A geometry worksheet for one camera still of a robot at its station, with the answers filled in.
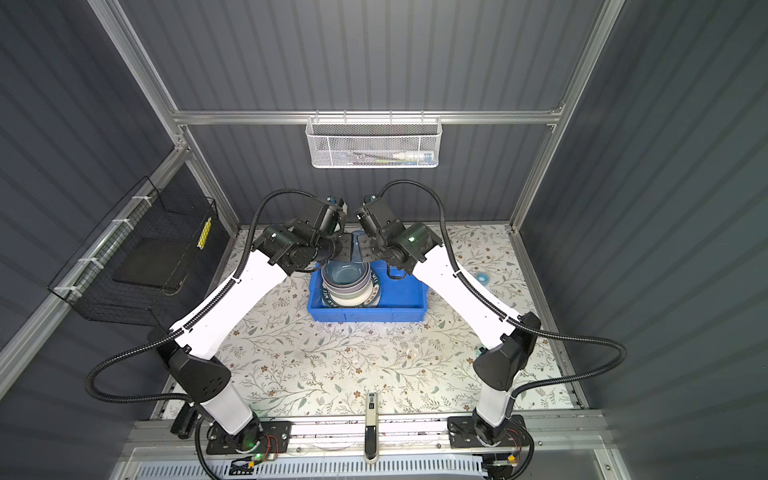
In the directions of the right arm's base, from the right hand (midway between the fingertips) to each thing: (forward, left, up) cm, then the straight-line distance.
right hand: (373, 243), depth 75 cm
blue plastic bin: (+2, -7, -31) cm, 31 cm away
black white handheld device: (-36, +1, -27) cm, 46 cm away
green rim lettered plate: (-1, +2, -26) cm, 26 cm away
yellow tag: (+7, +48, -3) cm, 49 cm away
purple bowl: (-2, +9, -19) cm, 21 cm away
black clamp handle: (-35, +48, -27) cm, 65 cm away
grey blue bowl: (+7, +11, -22) cm, 26 cm away
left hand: (0, +6, 0) cm, 6 cm away
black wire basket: (+8, +59, +5) cm, 60 cm away
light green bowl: (-2, +9, -25) cm, 26 cm away
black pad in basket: (-2, +58, -3) cm, 58 cm away
